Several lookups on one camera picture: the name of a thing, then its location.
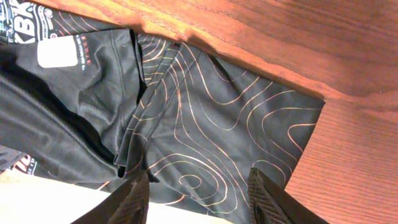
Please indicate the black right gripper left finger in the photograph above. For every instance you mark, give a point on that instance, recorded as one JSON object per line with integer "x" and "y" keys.
{"x": 129, "y": 204}

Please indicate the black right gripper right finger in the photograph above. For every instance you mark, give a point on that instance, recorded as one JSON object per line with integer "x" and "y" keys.
{"x": 270, "y": 204}

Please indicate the black printed cycling jersey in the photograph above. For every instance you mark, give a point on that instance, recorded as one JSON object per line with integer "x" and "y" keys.
{"x": 87, "y": 103}

